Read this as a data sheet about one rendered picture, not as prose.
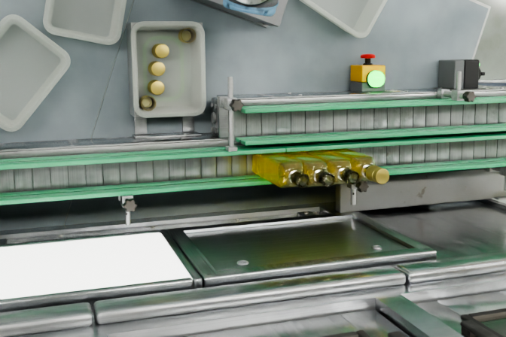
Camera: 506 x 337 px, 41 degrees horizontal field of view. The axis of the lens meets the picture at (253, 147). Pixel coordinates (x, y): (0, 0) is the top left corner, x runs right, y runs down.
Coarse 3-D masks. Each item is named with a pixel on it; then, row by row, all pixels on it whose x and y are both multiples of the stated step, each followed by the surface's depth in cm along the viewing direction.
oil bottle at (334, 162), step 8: (304, 152) 162; (312, 152) 160; (320, 152) 160; (328, 160) 149; (336, 160) 149; (344, 160) 149; (328, 168) 148; (336, 168) 147; (336, 176) 147; (336, 184) 149
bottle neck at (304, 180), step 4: (292, 172) 143; (296, 172) 141; (300, 172) 141; (288, 176) 143; (292, 176) 141; (296, 176) 140; (300, 176) 139; (304, 176) 139; (308, 176) 140; (292, 180) 141; (296, 180) 139; (300, 180) 143; (304, 180) 141; (308, 180) 140; (296, 184) 140; (300, 184) 140; (304, 184) 140; (308, 184) 140
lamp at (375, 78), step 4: (372, 72) 174; (376, 72) 174; (380, 72) 174; (368, 76) 175; (372, 76) 173; (376, 76) 173; (380, 76) 174; (384, 76) 175; (368, 80) 175; (372, 80) 174; (376, 80) 173; (380, 80) 174; (384, 80) 175; (368, 84) 176; (372, 84) 174; (376, 84) 174; (380, 84) 174
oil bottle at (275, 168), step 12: (252, 156) 162; (264, 156) 154; (276, 156) 153; (288, 156) 153; (252, 168) 163; (264, 168) 154; (276, 168) 146; (288, 168) 144; (300, 168) 145; (276, 180) 147; (288, 180) 144
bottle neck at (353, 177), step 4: (340, 168) 147; (344, 168) 146; (348, 168) 146; (340, 172) 146; (344, 172) 145; (348, 172) 143; (352, 172) 143; (356, 172) 143; (340, 176) 146; (344, 176) 144; (348, 176) 142; (352, 176) 145; (356, 176) 144; (344, 180) 144; (348, 180) 143; (352, 180) 145; (356, 180) 143; (352, 184) 143
